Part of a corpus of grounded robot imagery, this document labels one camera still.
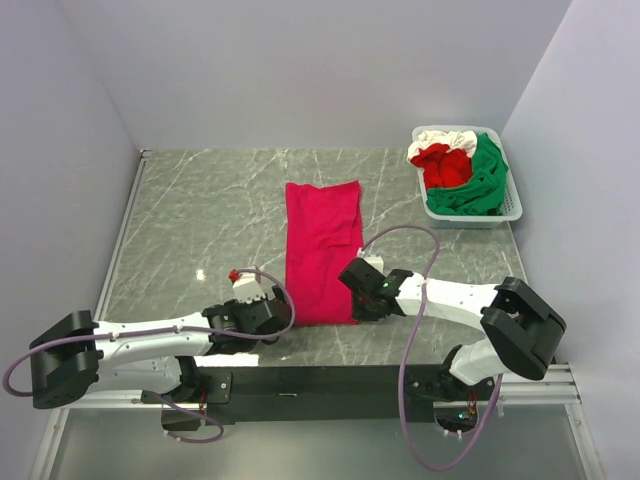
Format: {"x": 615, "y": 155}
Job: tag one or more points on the white plastic laundry basket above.
{"x": 511, "y": 208}

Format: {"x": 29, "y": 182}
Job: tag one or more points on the green t-shirt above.
{"x": 483, "y": 194}

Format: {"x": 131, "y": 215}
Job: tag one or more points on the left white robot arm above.
{"x": 79, "y": 356}

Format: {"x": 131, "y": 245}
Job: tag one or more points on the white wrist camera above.
{"x": 375, "y": 261}
{"x": 247, "y": 285}

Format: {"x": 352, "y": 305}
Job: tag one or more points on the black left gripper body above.
{"x": 240, "y": 306}

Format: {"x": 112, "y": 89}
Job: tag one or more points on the aluminium frame rail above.
{"x": 557, "y": 388}

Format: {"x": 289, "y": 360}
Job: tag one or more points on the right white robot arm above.
{"x": 521, "y": 331}

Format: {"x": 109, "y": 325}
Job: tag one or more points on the white t-shirt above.
{"x": 462, "y": 140}

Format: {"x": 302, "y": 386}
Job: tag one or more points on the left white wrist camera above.
{"x": 247, "y": 285}

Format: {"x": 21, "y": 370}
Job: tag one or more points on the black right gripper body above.
{"x": 362, "y": 309}

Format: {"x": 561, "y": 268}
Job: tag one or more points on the red t-shirt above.
{"x": 442, "y": 167}

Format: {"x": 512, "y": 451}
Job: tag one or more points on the magenta pink t-shirt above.
{"x": 324, "y": 233}

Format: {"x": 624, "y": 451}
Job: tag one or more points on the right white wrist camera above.
{"x": 375, "y": 261}

